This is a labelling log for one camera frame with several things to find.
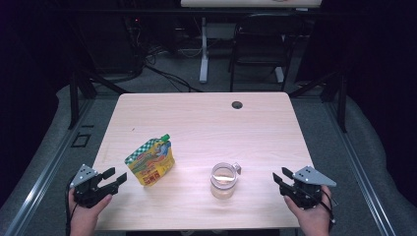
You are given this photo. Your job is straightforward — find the person's left hand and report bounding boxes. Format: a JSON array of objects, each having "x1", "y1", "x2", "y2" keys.
[{"x1": 67, "y1": 188, "x2": 113, "y2": 236}]

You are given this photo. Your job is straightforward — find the clear glass jar with lid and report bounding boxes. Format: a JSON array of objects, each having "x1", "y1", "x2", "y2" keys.
[{"x1": 209, "y1": 161, "x2": 243, "y2": 201}]

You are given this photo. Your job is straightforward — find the person's right hand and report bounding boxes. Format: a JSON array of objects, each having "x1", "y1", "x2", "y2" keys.
[{"x1": 283, "y1": 185, "x2": 333, "y2": 236}]

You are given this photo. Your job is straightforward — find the white desk leg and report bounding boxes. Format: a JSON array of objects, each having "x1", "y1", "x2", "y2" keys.
[
  {"x1": 274, "y1": 66, "x2": 285, "y2": 84},
  {"x1": 199, "y1": 17, "x2": 210, "y2": 85}
]

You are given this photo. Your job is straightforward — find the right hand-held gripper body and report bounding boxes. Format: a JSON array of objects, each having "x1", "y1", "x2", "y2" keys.
[{"x1": 278, "y1": 165, "x2": 337, "y2": 210}]

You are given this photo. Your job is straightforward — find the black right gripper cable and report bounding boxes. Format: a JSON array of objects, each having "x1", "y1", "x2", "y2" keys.
[{"x1": 322, "y1": 189, "x2": 336, "y2": 232}]

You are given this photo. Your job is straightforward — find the black floor cables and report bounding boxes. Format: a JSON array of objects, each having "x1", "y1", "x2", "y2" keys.
[{"x1": 143, "y1": 45, "x2": 204, "y2": 93}]

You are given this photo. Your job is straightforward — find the black metal frame post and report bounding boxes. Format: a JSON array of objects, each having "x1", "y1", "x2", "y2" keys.
[
  {"x1": 288, "y1": 69, "x2": 348, "y2": 134},
  {"x1": 67, "y1": 69, "x2": 130, "y2": 131}
]

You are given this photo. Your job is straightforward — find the dark computer tower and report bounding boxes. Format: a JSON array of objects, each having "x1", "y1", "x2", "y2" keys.
[{"x1": 92, "y1": 14, "x2": 146, "y2": 75}]

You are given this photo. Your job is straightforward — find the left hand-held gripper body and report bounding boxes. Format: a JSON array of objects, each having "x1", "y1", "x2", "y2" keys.
[{"x1": 69, "y1": 164, "x2": 120, "y2": 209}]

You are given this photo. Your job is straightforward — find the yellow spouted seasoning pouch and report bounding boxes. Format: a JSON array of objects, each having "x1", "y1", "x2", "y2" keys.
[{"x1": 124, "y1": 133, "x2": 176, "y2": 188}]

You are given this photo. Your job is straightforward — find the black folding chair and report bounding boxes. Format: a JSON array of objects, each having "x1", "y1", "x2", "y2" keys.
[{"x1": 228, "y1": 13, "x2": 304, "y2": 92}]

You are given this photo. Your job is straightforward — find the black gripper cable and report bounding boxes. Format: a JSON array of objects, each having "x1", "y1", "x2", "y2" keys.
[
  {"x1": 322, "y1": 189, "x2": 336, "y2": 232},
  {"x1": 64, "y1": 177, "x2": 79, "y2": 236}
]

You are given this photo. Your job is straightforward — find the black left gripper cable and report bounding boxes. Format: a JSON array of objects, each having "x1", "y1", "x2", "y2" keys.
[{"x1": 64, "y1": 177, "x2": 79, "y2": 236}]

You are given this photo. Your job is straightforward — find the aluminium floor rail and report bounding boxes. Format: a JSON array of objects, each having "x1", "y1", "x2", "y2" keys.
[
  {"x1": 323, "y1": 99, "x2": 398, "y2": 236},
  {"x1": 3, "y1": 97, "x2": 96, "y2": 236}
]

